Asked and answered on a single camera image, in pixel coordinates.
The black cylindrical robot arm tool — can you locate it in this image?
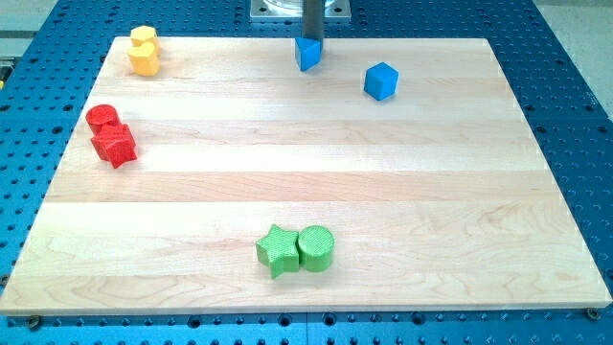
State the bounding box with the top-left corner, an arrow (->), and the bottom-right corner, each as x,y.
302,0 -> 326,48

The yellow heart block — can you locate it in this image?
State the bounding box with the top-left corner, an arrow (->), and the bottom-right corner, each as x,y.
127,42 -> 160,77

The green cylinder block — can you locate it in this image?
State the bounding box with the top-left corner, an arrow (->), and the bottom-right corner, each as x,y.
297,225 -> 335,272

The green star block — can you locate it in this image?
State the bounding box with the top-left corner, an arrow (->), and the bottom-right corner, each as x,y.
256,224 -> 300,279

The light wooden board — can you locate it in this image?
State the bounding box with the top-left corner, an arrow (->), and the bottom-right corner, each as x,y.
1,36 -> 612,316

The blue cube block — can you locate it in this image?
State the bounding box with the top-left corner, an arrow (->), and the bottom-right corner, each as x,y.
363,62 -> 399,102

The blue triangular prism block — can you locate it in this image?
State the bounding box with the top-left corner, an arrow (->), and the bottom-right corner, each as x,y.
294,37 -> 322,72

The red star block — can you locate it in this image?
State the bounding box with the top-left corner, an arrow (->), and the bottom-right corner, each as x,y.
91,125 -> 138,169

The red cylinder block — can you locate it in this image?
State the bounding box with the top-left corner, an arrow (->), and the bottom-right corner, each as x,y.
85,104 -> 121,135

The yellow hexagon block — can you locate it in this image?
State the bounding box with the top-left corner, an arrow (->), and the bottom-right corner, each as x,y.
130,25 -> 160,56

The blue perforated metal table plate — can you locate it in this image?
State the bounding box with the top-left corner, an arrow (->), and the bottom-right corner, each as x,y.
1,1 -> 612,344

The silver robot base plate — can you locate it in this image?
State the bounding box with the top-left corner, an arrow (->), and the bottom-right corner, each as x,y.
247,0 -> 352,23

